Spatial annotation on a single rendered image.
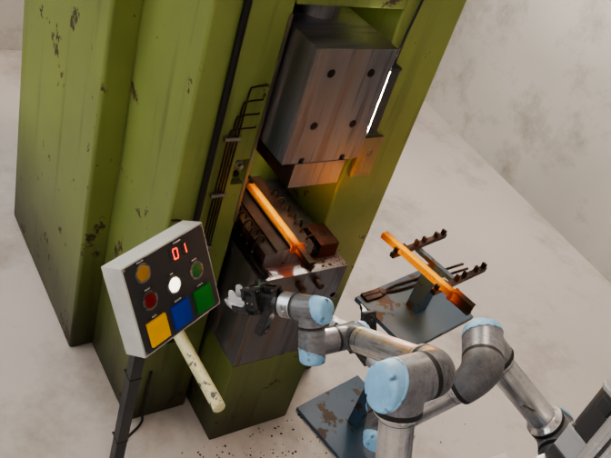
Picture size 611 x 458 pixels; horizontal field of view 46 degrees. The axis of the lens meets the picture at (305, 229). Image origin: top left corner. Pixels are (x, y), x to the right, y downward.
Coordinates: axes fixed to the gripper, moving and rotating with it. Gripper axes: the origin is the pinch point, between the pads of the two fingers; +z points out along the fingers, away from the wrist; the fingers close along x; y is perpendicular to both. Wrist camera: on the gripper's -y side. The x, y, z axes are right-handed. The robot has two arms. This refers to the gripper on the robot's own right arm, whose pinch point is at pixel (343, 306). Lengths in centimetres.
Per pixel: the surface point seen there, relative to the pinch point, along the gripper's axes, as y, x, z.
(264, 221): 1.1, -4.5, 46.8
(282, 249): 1.1, -5.5, 31.2
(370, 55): -74, 2, 31
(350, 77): -67, -2, 31
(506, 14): -2, 304, 228
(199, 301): -1.1, -46.0, 13.6
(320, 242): 2.1, 12.1, 32.5
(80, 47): -33, -54, 111
